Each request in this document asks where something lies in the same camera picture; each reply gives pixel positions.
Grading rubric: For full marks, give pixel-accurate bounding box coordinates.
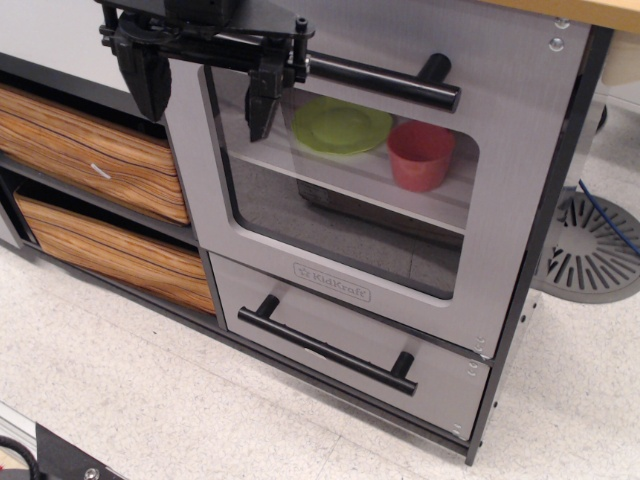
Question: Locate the black oven door handle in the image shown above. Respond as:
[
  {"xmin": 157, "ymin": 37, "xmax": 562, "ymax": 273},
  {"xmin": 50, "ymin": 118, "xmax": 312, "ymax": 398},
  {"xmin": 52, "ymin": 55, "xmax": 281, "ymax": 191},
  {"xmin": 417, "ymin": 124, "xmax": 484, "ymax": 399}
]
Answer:
[{"xmin": 309, "ymin": 52, "xmax": 461, "ymax": 113}]

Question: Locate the white cabinet door panel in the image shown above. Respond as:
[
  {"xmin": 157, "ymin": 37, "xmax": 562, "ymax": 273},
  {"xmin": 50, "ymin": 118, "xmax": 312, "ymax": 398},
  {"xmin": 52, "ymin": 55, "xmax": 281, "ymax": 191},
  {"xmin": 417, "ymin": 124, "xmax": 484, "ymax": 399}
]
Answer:
[{"xmin": 0, "ymin": 0, "xmax": 166, "ymax": 101}]

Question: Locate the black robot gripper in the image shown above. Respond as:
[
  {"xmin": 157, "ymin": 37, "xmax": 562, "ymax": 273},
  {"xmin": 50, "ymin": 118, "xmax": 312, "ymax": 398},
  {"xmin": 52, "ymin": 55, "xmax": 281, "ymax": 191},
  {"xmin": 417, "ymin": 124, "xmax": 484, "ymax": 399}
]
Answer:
[{"xmin": 100, "ymin": 1, "xmax": 315, "ymax": 142}]

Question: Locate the lower wood-pattern storage bin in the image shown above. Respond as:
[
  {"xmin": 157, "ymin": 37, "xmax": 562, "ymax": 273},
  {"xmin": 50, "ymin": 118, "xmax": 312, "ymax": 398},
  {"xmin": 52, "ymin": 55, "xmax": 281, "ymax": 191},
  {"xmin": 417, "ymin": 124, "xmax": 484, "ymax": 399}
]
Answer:
[{"xmin": 14, "ymin": 186, "xmax": 215, "ymax": 315}]

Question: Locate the red plastic cup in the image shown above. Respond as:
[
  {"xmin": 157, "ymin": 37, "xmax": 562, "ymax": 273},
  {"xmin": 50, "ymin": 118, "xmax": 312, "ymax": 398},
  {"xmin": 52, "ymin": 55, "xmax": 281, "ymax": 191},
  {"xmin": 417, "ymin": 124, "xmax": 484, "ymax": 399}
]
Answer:
[{"xmin": 386, "ymin": 120, "xmax": 456, "ymax": 193}]

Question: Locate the aluminium rail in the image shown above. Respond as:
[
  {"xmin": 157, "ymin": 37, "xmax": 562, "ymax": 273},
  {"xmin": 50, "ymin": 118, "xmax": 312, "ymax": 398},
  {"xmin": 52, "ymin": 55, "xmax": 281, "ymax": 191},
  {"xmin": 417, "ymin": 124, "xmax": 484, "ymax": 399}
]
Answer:
[{"xmin": 0, "ymin": 402, "xmax": 37, "ymax": 470}]

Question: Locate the green plastic plate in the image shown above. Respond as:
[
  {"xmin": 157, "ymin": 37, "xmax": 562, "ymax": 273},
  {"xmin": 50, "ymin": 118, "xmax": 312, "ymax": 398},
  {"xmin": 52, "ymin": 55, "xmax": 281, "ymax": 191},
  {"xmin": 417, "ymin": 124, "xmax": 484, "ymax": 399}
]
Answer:
[{"xmin": 291, "ymin": 97, "xmax": 394, "ymax": 156}]

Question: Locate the black metal bracket with screw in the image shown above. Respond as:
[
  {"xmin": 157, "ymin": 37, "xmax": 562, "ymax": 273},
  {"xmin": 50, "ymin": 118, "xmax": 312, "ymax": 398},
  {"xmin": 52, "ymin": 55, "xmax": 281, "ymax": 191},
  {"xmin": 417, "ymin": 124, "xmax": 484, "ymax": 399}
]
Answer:
[{"xmin": 35, "ymin": 423, "xmax": 123, "ymax": 480}]

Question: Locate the grey toy oven door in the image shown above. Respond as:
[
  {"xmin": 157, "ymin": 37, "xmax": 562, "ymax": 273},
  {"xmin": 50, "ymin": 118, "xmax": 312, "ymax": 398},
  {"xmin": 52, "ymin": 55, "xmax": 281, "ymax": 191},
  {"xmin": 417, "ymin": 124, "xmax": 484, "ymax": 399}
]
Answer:
[{"xmin": 166, "ymin": 1, "xmax": 591, "ymax": 359}]

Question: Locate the blue cable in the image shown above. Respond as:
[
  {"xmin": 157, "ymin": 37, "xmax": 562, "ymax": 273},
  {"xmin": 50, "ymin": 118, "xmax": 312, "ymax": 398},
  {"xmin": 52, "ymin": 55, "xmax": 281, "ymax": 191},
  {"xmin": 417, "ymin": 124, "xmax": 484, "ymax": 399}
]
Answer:
[{"xmin": 577, "ymin": 178, "xmax": 640, "ymax": 251}]

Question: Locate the white oven shelf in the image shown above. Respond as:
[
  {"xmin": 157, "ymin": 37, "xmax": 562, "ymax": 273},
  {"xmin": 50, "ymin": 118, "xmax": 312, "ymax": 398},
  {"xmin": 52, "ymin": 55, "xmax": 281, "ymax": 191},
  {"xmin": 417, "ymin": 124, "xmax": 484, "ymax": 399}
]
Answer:
[{"xmin": 229, "ymin": 144, "xmax": 478, "ymax": 234}]

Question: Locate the grey lower drawer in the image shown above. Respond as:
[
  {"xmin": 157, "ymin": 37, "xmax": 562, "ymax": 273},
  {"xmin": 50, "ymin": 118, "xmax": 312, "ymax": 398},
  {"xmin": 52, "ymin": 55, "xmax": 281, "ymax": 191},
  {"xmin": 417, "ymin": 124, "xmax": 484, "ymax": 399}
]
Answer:
[{"xmin": 210, "ymin": 255, "xmax": 489, "ymax": 440}]

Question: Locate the wood-pattern storage bin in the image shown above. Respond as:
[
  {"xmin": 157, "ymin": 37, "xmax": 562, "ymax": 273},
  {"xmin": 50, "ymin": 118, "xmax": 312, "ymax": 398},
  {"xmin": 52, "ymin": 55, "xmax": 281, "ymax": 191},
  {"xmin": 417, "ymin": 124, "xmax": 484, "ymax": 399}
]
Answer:
[
  {"xmin": 1, "ymin": 84, "xmax": 190, "ymax": 226},
  {"xmin": 14, "ymin": 186, "xmax": 215, "ymax": 315}
]

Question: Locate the wooden countertop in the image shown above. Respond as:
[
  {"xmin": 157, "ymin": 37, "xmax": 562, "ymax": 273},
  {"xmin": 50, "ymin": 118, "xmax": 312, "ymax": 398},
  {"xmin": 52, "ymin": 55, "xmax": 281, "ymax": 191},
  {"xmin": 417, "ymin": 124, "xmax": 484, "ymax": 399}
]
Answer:
[{"xmin": 490, "ymin": 0, "xmax": 639, "ymax": 34}]

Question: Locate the grey slotted round base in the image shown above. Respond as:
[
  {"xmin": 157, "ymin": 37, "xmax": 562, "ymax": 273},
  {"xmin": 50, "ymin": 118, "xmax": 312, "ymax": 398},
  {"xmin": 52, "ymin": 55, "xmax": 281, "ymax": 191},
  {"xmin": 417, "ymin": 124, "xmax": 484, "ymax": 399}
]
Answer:
[{"xmin": 532, "ymin": 191, "xmax": 639, "ymax": 304}]

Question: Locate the upper wood-pattern storage bin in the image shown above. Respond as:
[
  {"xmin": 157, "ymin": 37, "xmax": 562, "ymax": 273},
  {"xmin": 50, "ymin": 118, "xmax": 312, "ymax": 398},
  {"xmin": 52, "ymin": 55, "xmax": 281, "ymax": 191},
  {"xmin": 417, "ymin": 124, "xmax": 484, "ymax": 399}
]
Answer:
[{"xmin": 1, "ymin": 84, "xmax": 190, "ymax": 226}]

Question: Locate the black drawer handle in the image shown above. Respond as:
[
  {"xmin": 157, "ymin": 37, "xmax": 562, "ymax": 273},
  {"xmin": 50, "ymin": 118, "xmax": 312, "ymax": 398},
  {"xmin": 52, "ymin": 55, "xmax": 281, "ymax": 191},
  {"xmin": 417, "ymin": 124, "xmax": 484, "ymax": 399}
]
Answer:
[{"xmin": 238, "ymin": 294, "xmax": 418, "ymax": 396}]

